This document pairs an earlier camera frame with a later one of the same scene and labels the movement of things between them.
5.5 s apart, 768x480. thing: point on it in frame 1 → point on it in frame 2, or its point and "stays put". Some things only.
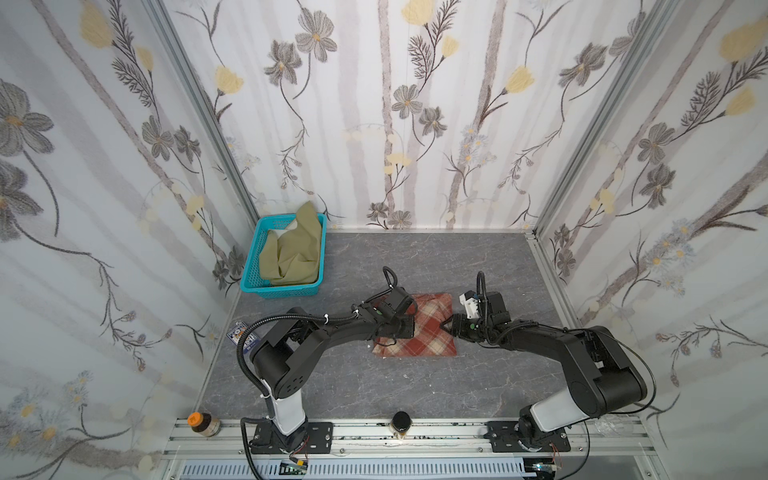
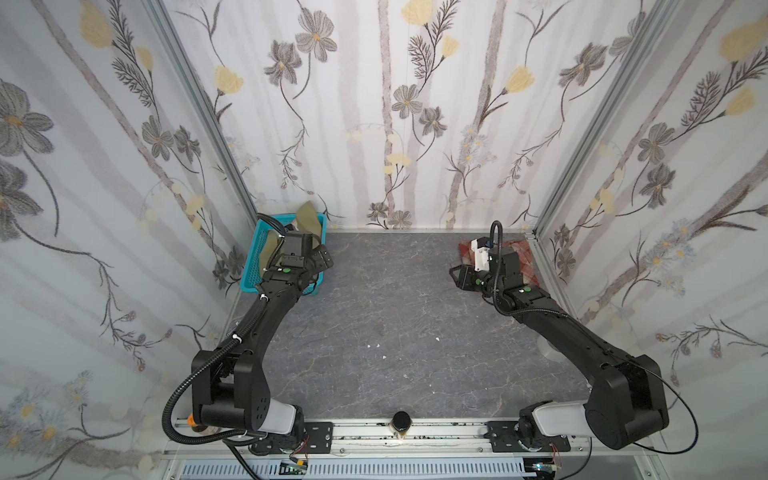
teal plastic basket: [252, 280] stays put
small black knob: [400, 424] stays put
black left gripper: [405, 324] → [298, 245]
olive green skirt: [293, 255] stays put
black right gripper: [459, 327] → [504, 264]
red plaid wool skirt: [430, 337] → [526, 256]
